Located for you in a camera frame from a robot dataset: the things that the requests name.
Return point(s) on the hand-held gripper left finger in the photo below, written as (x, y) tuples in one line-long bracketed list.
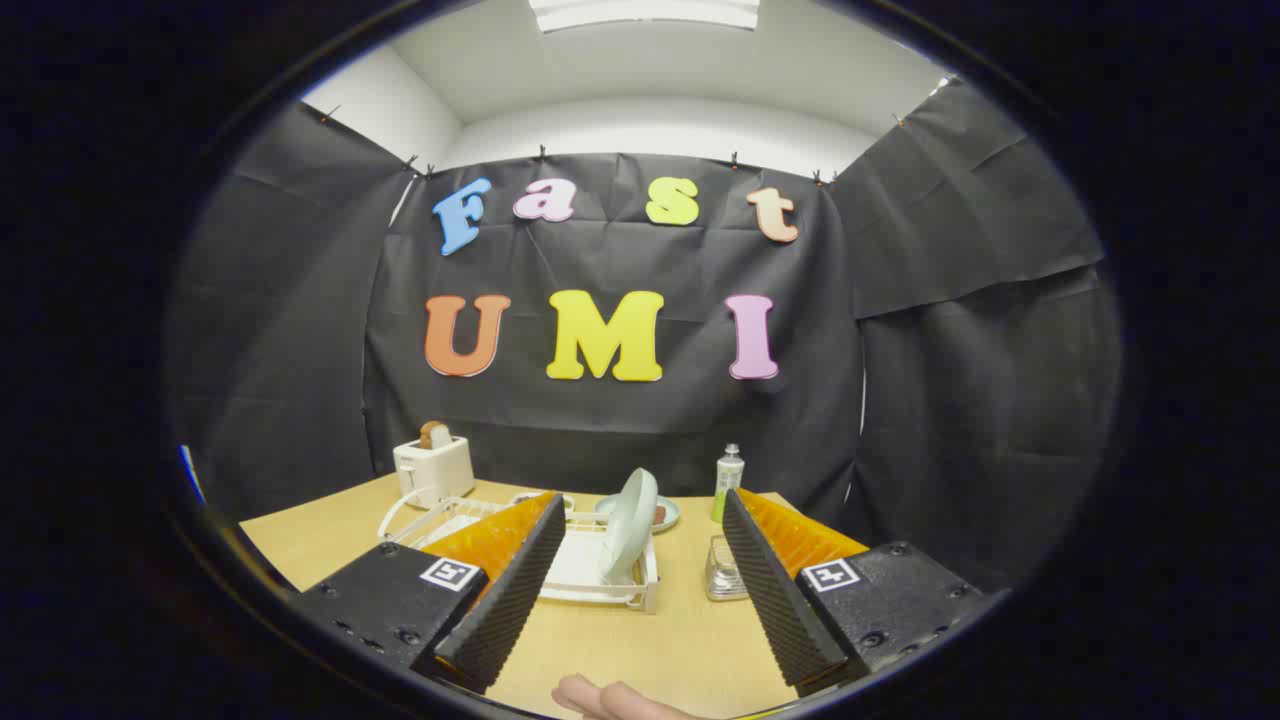
[(515, 600)]

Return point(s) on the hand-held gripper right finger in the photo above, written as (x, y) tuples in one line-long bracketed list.
[(770, 590)]

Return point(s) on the white dish rack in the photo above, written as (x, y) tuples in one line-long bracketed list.
[(585, 570)]

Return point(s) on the light green plate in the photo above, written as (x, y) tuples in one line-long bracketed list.
[(630, 520)]

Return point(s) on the small green plate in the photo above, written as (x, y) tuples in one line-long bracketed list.
[(668, 515)]

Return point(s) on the green label bottle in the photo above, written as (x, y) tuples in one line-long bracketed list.
[(728, 485)]

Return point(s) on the white toaster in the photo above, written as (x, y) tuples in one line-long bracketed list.
[(435, 470)]

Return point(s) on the brown bread slice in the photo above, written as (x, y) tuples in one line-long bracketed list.
[(435, 435)]

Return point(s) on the black backdrop cloth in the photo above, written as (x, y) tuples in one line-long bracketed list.
[(620, 420)]

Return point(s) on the ceiling light panel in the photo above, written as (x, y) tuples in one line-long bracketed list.
[(645, 12)]

